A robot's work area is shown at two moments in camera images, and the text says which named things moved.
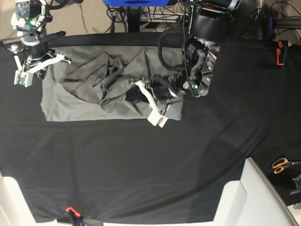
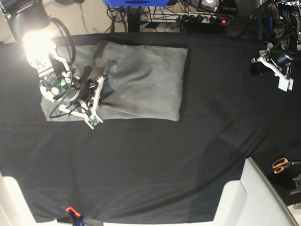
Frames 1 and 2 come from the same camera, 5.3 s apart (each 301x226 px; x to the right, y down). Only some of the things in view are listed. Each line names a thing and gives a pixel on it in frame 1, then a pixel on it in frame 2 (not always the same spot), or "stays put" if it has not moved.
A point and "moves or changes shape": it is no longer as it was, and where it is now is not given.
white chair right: (254, 200) stays put
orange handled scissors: (279, 164) stays put
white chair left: (14, 210) stays put
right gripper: (164, 87) → (280, 57)
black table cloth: (130, 171) stays put
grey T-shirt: (93, 86) moves or changes shape
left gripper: (33, 49) → (85, 87)
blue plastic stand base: (137, 3) stays put
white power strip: (170, 17) stays put
